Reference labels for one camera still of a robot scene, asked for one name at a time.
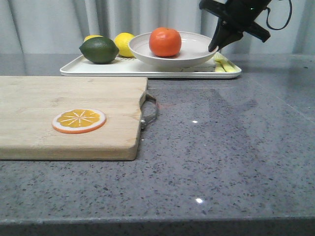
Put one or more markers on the orange tangerine fruit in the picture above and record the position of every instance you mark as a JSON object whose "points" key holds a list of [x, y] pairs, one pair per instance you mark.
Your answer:
{"points": [[165, 42]]}

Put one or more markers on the metal cutting board handle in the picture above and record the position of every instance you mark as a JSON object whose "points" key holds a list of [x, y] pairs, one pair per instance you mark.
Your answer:
{"points": [[151, 111]]}

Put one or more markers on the green lime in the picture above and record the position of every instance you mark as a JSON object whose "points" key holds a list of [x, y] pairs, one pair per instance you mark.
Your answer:
{"points": [[100, 50]]}

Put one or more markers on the yellow lemon right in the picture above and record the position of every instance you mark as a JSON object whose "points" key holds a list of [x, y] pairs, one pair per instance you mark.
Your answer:
{"points": [[122, 42]]}

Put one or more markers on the orange slice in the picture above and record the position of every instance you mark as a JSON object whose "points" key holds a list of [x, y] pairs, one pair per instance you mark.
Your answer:
{"points": [[78, 121]]}

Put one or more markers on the wooden cutting board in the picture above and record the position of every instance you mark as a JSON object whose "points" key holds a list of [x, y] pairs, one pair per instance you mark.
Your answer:
{"points": [[28, 105]]}

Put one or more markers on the beige round plate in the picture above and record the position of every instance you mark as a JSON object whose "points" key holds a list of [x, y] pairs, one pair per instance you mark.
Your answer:
{"points": [[193, 52]]}

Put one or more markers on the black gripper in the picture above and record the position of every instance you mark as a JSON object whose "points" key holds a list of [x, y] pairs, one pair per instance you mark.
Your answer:
{"points": [[234, 18]]}

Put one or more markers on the grey curtain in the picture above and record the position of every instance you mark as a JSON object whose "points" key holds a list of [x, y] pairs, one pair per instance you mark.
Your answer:
{"points": [[60, 26]]}

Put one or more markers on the yellow lemon behind lime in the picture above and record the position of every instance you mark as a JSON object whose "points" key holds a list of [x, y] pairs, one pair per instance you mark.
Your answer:
{"points": [[91, 36]]}

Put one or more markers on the yellow plastic cutlery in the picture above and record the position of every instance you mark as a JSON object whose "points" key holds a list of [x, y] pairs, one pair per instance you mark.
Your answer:
{"points": [[222, 64]]}

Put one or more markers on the white rectangular bear tray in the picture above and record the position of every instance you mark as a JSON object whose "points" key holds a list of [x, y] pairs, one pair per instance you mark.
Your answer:
{"points": [[133, 67]]}

